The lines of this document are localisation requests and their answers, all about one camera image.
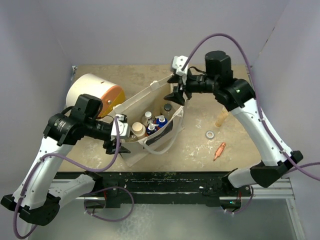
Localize clear square bottle dark cap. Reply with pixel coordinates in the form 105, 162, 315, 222
160, 103, 175, 121

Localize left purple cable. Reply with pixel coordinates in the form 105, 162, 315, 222
12, 116, 136, 238

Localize beige tube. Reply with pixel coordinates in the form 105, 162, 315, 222
215, 109, 229, 127

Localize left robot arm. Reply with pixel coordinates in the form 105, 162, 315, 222
0, 94, 130, 226

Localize canvas tote bag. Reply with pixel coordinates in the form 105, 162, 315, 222
109, 76, 184, 167

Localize white bottle beige cap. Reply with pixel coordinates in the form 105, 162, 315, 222
131, 122, 146, 139

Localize small clear bottle white cap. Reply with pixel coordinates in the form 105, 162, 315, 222
141, 111, 154, 128

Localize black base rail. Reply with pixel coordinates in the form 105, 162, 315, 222
53, 169, 252, 210

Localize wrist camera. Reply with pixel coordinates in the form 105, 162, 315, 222
110, 114, 131, 144
170, 55, 188, 77

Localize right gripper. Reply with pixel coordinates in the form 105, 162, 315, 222
164, 68, 219, 105

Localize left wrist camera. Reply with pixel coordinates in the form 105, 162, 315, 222
110, 114, 131, 144

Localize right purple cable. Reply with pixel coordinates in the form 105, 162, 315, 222
182, 33, 320, 216

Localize white round container orange lid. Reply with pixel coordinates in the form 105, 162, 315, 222
65, 73, 126, 118

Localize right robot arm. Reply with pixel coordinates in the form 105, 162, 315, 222
164, 50, 303, 196

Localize purple cable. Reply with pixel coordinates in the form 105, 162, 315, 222
12, 116, 136, 238
182, 33, 320, 216

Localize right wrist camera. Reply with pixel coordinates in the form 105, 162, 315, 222
170, 55, 188, 77

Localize orange bottle blue pump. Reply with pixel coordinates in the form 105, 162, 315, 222
155, 115, 168, 129

